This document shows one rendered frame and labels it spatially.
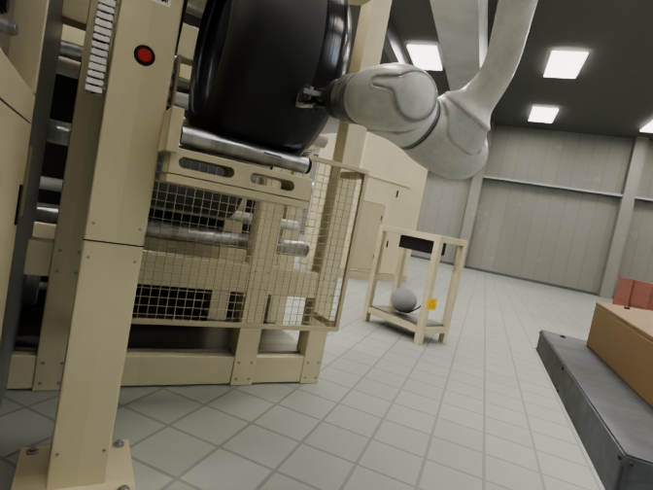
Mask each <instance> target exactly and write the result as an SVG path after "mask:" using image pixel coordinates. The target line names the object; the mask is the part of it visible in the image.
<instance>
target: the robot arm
mask: <svg viewBox="0 0 653 490"><path fill-rule="evenodd" d="M537 1H538V0H498V5H497V10H496V15H495V20H494V24H493V29H492V34H491V39H490V43H489V47H488V50H487V54H486V57H485V60H484V62H483V64H482V66H481V68H480V70H479V72H478V73H477V74H476V76H475V77H474V78H473V79H472V81H471V82H470V83H468V84H467V85H466V86H465V87H463V88H461V89H458V90H453V91H446V92H445V93H444V94H443V95H441V96H439V97H437V88H436V84H435V82H434V80H433V78H432V77H431V76H430V75H429V74H428V73H427V72H426V71H424V70H423V69H421V68H419V67H416V66H413V65H410V64H405V63H384V64H379V65H374V66H371V67H368V68H365V69H364V70H362V71H360V72H357V73H351V74H346V75H344V76H342V77H340V78H339V79H337V80H334V81H332V82H331V83H330V84H329V85H328V86H327V87H326V88H318V89H317V90H313V87H311V86H310V85H308V84H305V85H304V87H303V88H302V89H300V90H299V94H298V95H297V98H296V103H295V106H296V107H299V108H313V106H314V109H313V110H314V111H317V112H318V111H319V108H323V110H326V111H327V112H328V113H329V114H330V115H331V116H332V117H333V118H335V119H338V120H341V121H342V122H344V123H351V124H359V125H362V126H364V127H366V128H367V129H368V130H369V131H371V132H373V133H375V134H377V135H379V136H381V137H383V138H385V139H387V140H389V141H390V142H392V143H394V144H395V145H397V146H398V147H400V148H401V149H402V150H403V151H404V152H405V153H406V154H407V155H408V156H409V157H410V158H412V159H413V160H414V161H416V162H417V163H419V164H420V165H422V166H423V167H425V168H426V169H427V170H429V171H431V172H433V173H435V174H437V175H439V176H442V177H445V178H448V179H454V180H463V179H467V178H469V177H471V176H473V175H475V174H476V173H477V172H479V171H480V170H481V169H482V168H483V166H484V165H485V163H486V161H487V158H488V142H487V140H486V135H487V133H488V131H489V130H490V129H491V127H490V117H491V114H492V112H493V110H494V108H495V107H496V105H497V103H498V101H499V100H500V98H501V97H502V95H503V94H504V92H505V90H506V89H507V87H508V85H509V83H510V82H511V80H512V78H513V76H514V73H515V71H516V69H517V66H518V64H519V61H520V58H521V55H522V52H523V49H524V46H525V44H526V40H527V37H528V34H529V30H530V27H531V24H532V20H533V15H534V11H535V8H536V4H537Z"/></svg>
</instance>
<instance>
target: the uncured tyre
mask: <svg viewBox="0 0 653 490"><path fill-rule="evenodd" d="M351 40H352V16H351V9H350V5H349V2H348V0H207V2H206V5H205V9H204V12H203V16H202V19H201V22H200V26H199V31H198V35H197V40H196V44H195V49H194V55H193V61H192V66H191V74H190V83H189V126H192V127H196V128H199V129H203V130H207V131H211V132H215V133H218V134H221V135H225V136H229V137H232V138H236V139H240V140H244V141H248V142H251V143H255V144H259V145H262V146H266V147H269V148H273V149H277V150H281V151H285V152H288V153H292V154H296V155H299V154H300V153H301V152H302V151H303V150H308V149H309V147H310V146H311V145H312V144H313V143H314V142H315V140H316V139H317V138H318V136H319V135H320V133H321V132H322V130H323V128H324V127H325V125H326V123H327V120H328V118H329V116H330V114H329V113H328V112H327V110H323V108H319V111H318V112H317V111H314V110H313V109H314V106H313V108H299V107H296V106H295V103H296V98H297V95H298V94H299V90H300V89H302V88H304V85H305V84H308V85H310V86H311V87H313V90H317V89H318V88H326V87H327V86H328V85H329V84H330V83H331V82H332V81H334V80H337V79H339V78H340V77H342V76H344V75H345V73H346V69H347V65H348V60H349V54H350V48H351Z"/></svg>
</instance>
